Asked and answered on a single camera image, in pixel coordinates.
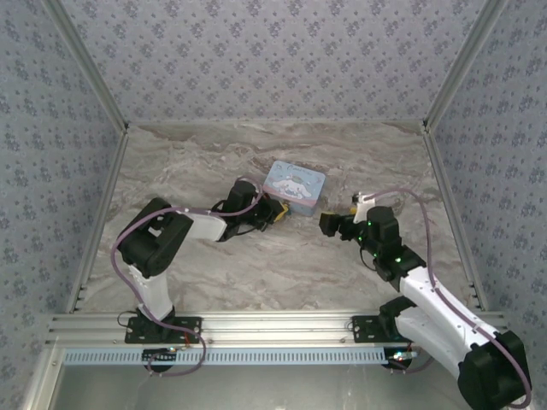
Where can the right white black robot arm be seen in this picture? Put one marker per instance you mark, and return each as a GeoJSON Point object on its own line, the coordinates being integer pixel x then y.
{"type": "Point", "coordinates": [427, 294]}

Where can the aluminium corner post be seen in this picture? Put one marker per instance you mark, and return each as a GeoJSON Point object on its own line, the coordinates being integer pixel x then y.
{"type": "Point", "coordinates": [89, 68]}
{"type": "Point", "coordinates": [463, 64]}

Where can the aluminium side rail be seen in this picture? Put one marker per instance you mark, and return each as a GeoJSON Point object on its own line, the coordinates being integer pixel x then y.
{"type": "Point", "coordinates": [448, 200]}
{"type": "Point", "coordinates": [100, 213]}

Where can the light blue cartoon tin box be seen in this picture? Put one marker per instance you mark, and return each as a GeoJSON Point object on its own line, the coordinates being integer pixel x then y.
{"type": "Point", "coordinates": [295, 183]}

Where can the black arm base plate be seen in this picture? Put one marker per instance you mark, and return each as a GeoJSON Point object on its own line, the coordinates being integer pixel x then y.
{"type": "Point", "coordinates": [367, 329]}
{"type": "Point", "coordinates": [188, 331]}

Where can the small controller board with lights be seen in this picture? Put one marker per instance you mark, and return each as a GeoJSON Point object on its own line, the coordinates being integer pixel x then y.
{"type": "Point", "coordinates": [160, 356]}
{"type": "Point", "coordinates": [401, 358]}

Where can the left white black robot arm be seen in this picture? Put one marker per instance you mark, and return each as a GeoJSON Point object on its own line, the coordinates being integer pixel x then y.
{"type": "Point", "coordinates": [154, 294]}

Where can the wide aluminium mounting rail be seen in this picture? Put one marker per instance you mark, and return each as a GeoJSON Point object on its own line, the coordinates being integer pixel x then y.
{"type": "Point", "coordinates": [273, 329]}

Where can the grey metal tray panel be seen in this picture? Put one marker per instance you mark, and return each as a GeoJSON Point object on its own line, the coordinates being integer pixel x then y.
{"type": "Point", "coordinates": [256, 388]}

